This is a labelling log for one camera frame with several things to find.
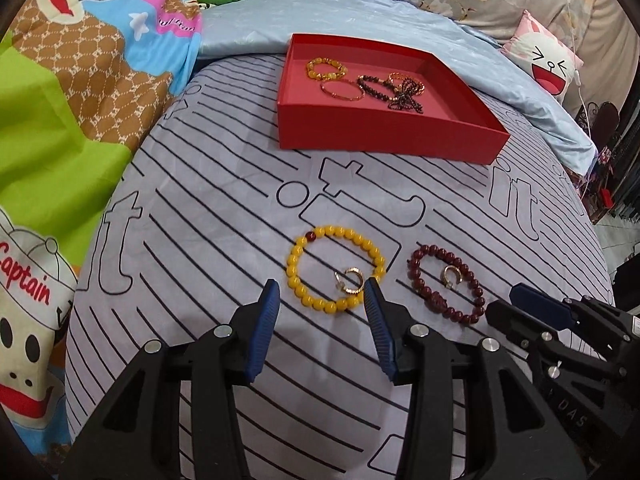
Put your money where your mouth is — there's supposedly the pink cat face cushion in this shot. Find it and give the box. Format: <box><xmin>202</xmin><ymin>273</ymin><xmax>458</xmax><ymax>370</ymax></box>
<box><xmin>501</xmin><ymin>10</ymin><xmax>585</xmax><ymax>106</ymax></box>

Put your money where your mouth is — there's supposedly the purple bead bracelet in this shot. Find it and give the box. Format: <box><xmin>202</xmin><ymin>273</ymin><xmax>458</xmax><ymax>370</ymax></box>
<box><xmin>386</xmin><ymin>80</ymin><xmax>427</xmax><ymax>114</ymax></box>

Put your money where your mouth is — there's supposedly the red cardboard box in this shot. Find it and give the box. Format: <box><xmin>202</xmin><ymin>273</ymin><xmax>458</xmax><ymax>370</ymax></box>
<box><xmin>277</xmin><ymin>33</ymin><xmax>511</xmax><ymax>166</ymax></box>

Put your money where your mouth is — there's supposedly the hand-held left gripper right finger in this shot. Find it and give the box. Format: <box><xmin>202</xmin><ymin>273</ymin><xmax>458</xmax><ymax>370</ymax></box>
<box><xmin>363</xmin><ymin>277</ymin><xmax>588</xmax><ymax>480</ymax></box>

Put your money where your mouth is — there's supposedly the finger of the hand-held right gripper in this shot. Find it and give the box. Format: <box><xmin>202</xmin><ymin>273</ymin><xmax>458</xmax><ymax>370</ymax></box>
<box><xmin>486</xmin><ymin>283</ymin><xmax>573</xmax><ymax>356</ymax></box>
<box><xmin>562</xmin><ymin>297</ymin><xmax>640</xmax><ymax>348</ymax></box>

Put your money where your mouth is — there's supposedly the yellow round bead bracelet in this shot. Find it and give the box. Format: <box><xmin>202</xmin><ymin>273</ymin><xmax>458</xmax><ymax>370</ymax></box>
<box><xmin>286</xmin><ymin>225</ymin><xmax>388</xmax><ymax>313</ymax></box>

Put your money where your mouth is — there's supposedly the colourful monkey printed blanket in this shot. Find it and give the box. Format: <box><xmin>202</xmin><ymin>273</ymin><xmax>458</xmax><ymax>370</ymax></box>
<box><xmin>0</xmin><ymin>0</ymin><xmax>206</xmax><ymax>461</ymax></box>

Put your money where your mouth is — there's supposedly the light blue blanket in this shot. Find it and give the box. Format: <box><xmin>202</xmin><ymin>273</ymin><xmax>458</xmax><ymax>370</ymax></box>
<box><xmin>197</xmin><ymin>0</ymin><xmax>598</xmax><ymax>171</ymax></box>

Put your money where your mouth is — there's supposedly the dark red bead bracelet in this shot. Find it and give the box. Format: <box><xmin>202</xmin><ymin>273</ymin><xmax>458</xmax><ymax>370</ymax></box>
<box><xmin>408</xmin><ymin>244</ymin><xmax>487</xmax><ymax>322</ymax></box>

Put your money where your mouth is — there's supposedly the pale yellow crystal bracelet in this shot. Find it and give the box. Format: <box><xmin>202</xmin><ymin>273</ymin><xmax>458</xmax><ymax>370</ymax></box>
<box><xmin>306</xmin><ymin>57</ymin><xmax>349</xmax><ymax>83</ymax></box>

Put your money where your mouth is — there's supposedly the grey striped bed sheet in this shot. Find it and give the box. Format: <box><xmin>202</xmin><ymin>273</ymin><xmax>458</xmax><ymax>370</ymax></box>
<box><xmin>62</xmin><ymin>52</ymin><xmax>616</xmax><ymax>480</ymax></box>

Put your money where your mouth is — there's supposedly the plain gold bangle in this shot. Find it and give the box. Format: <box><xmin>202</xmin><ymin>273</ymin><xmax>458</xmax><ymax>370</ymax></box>
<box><xmin>321</xmin><ymin>79</ymin><xmax>367</xmax><ymax>102</ymax></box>

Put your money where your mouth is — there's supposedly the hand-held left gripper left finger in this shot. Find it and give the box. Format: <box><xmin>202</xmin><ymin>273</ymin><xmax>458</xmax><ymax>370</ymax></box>
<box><xmin>75</xmin><ymin>279</ymin><xmax>281</xmax><ymax>480</ymax></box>

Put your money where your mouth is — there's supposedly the ornate gold bangle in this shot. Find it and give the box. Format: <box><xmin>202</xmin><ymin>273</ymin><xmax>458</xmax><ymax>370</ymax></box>
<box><xmin>387</xmin><ymin>72</ymin><xmax>427</xmax><ymax>96</ymax></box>

